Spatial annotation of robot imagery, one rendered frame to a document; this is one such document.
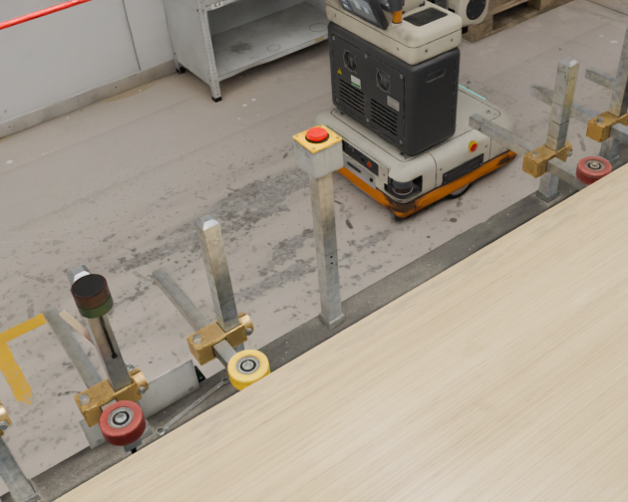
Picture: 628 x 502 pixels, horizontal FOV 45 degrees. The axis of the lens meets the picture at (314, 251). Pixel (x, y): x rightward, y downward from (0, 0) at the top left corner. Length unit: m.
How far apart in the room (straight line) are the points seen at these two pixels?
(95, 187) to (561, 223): 2.38
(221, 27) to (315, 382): 3.27
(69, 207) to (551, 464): 2.66
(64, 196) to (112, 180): 0.22
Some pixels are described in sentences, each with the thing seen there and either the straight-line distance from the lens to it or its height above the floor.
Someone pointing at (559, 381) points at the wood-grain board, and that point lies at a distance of 1.48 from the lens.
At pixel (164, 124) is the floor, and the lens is 3.99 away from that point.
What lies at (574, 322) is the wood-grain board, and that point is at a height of 0.90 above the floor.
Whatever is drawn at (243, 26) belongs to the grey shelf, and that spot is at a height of 0.14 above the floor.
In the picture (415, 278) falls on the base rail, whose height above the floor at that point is 0.70.
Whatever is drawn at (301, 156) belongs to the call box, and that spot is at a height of 1.19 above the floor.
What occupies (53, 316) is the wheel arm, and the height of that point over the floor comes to 0.86.
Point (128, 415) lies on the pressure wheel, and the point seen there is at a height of 0.90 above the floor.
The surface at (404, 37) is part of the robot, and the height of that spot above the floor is 0.79.
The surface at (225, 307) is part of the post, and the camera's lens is 1.56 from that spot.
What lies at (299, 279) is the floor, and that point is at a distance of 2.95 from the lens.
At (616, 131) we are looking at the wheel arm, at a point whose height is 0.85.
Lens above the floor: 2.04
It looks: 42 degrees down
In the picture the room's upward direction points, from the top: 5 degrees counter-clockwise
